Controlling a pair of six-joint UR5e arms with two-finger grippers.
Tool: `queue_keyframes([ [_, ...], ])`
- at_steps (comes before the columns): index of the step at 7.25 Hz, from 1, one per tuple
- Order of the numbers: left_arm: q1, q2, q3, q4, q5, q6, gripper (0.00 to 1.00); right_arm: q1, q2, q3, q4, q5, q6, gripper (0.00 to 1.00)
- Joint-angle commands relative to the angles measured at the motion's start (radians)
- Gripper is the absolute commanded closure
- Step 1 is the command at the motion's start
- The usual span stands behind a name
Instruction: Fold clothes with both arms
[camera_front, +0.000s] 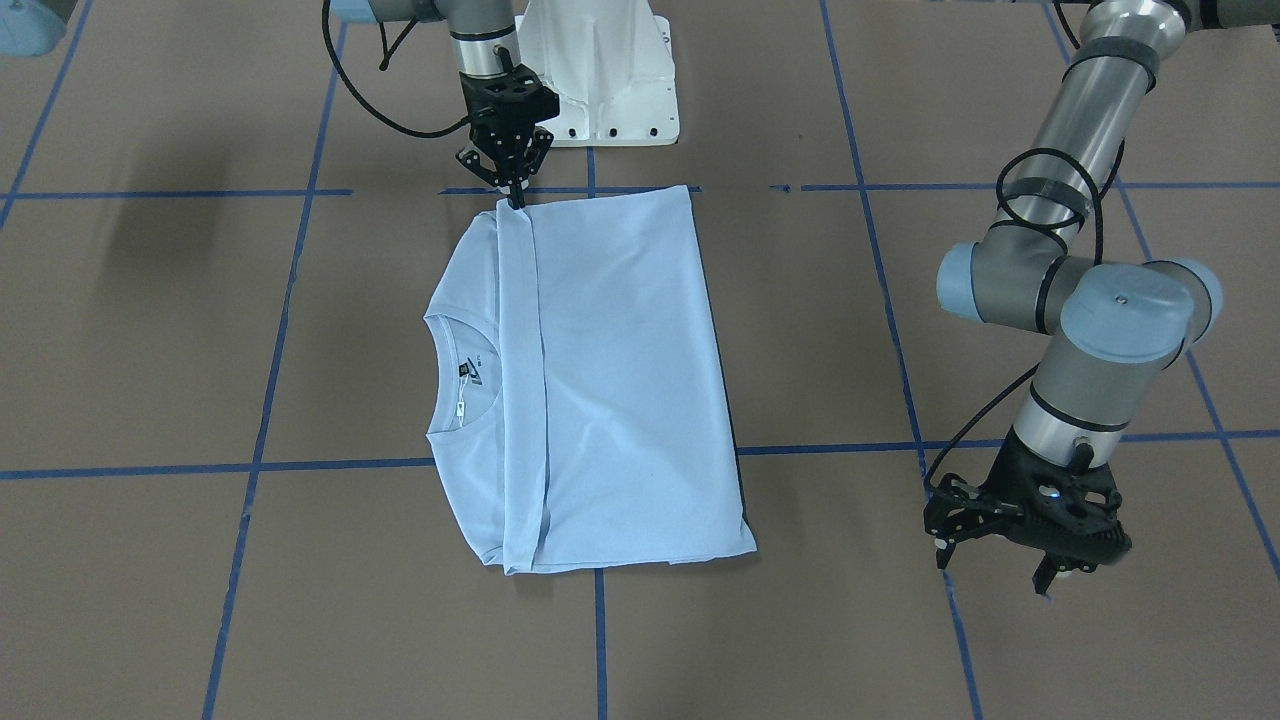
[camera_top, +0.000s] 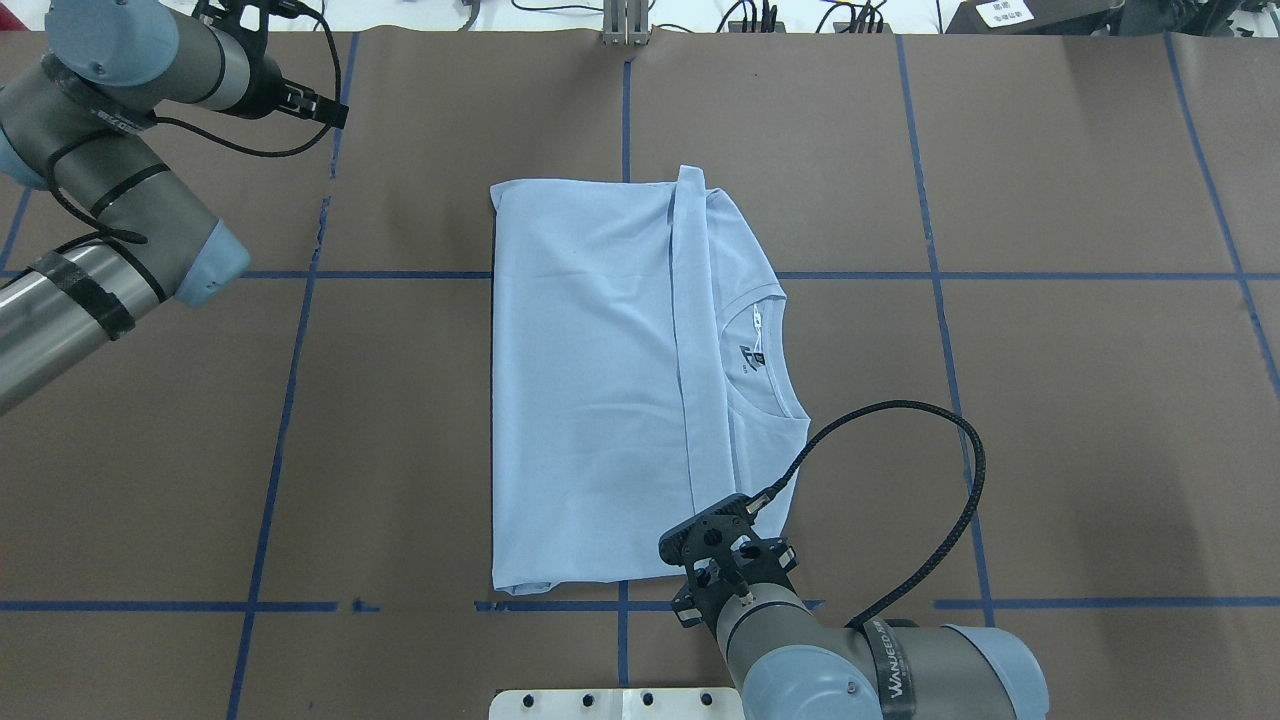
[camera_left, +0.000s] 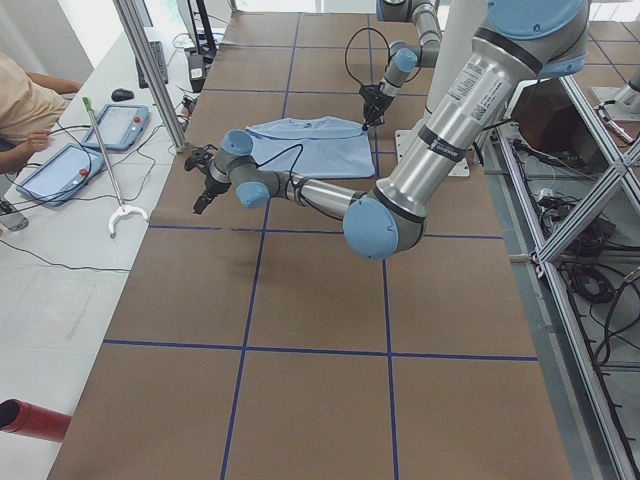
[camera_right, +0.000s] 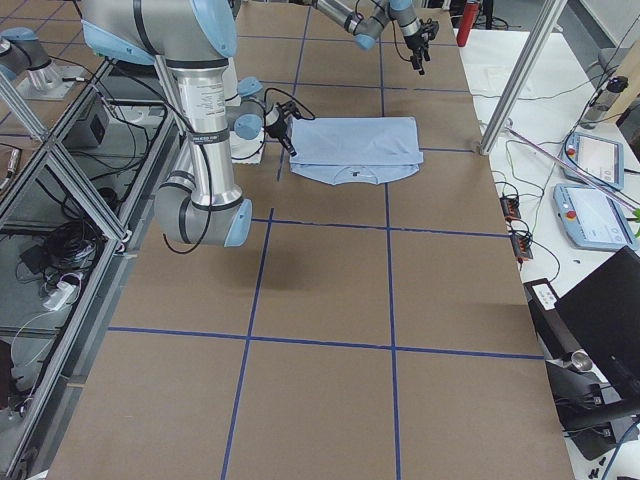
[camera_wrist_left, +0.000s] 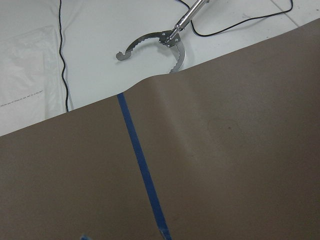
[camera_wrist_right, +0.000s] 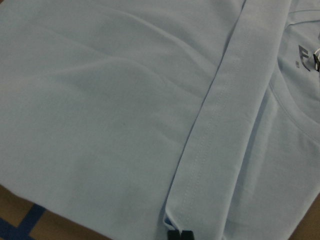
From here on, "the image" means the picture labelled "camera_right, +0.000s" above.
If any black monitor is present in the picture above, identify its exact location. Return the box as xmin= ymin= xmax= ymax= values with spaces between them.
xmin=556 ymin=247 xmax=639 ymax=398

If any upper teach pendant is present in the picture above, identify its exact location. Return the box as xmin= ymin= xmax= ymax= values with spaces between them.
xmin=562 ymin=132 xmax=624 ymax=191

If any orange electronics board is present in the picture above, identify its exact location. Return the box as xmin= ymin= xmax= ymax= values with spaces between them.
xmin=500 ymin=195 xmax=522 ymax=221

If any teach pendant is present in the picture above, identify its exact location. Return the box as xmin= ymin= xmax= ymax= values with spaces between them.
xmin=562 ymin=132 xmax=624 ymax=191
xmin=553 ymin=184 xmax=639 ymax=251

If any brown paper table cover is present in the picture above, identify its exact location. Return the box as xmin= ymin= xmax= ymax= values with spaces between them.
xmin=49 ymin=2 xmax=573 ymax=479

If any red cylinder bottle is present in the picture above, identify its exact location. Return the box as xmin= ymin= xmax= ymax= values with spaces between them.
xmin=456 ymin=0 xmax=480 ymax=48

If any aluminium frame rack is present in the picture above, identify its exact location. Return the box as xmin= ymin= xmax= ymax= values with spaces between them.
xmin=1 ymin=60 xmax=180 ymax=479

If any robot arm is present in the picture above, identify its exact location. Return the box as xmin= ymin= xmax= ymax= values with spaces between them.
xmin=82 ymin=1 xmax=300 ymax=247
xmin=304 ymin=0 xmax=439 ymax=75

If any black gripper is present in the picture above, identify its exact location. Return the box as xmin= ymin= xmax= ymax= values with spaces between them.
xmin=403 ymin=19 xmax=440 ymax=75
xmin=264 ymin=100 xmax=302 ymax=157

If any aluminium frame post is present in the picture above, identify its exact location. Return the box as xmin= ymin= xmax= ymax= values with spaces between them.
xmin=479 ymin=0 xmax=568 ymax=156

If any light blue t-shirt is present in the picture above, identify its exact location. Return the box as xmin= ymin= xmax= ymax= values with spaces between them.
xmin=289 ymin=117 xmax=424 ymax=186

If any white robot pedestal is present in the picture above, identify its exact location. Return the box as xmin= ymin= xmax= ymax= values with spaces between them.
xmin=222 ymin=58 xmax=264 ymax=165

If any water bottle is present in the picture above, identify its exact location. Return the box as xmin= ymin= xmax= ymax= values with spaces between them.
xmin=581 ymin=76 xmax=629 ymax=129

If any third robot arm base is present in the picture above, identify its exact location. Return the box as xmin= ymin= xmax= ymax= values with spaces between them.
xmin=1 ymin=27 xmax=85 ymax=101

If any lower teach pendant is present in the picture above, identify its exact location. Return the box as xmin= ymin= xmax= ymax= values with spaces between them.
xmin=553 ymin=184 xmax=639 ymax=251

